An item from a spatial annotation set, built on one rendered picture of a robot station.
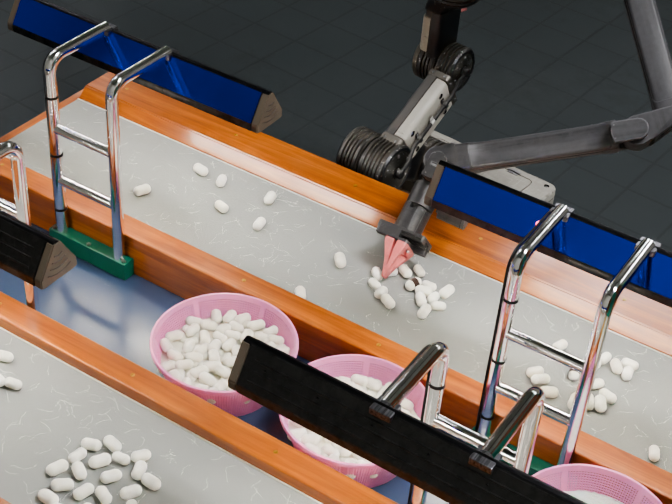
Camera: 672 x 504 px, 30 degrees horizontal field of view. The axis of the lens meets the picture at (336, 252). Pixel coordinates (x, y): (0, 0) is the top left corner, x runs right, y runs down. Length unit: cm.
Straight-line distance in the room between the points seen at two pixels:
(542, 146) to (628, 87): 235
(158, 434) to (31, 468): 21
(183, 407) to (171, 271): 41
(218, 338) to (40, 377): 32
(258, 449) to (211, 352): 27
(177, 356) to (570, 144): 85
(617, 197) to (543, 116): 51
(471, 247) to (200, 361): 62
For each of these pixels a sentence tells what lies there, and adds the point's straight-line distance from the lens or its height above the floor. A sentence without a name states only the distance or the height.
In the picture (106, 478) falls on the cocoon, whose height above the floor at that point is 76.
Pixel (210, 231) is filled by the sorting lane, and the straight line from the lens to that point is 256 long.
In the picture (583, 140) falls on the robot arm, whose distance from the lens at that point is 245.
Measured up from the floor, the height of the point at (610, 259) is 108.
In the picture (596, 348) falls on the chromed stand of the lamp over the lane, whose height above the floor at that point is 102.
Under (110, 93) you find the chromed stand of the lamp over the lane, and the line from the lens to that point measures 231.
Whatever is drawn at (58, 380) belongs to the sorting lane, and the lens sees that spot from 225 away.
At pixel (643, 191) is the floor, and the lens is 421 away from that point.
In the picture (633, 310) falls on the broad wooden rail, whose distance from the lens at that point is 247.
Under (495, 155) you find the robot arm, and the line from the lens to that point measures 245.
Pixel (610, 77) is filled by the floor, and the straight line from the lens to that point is 482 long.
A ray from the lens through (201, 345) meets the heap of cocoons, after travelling 229.
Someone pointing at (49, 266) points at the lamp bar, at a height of 108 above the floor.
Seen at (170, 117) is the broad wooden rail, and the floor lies 76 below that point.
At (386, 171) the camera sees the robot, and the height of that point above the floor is 75.
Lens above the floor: 229
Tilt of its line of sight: 38 degrees down
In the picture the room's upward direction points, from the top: 5 degrees clockwise
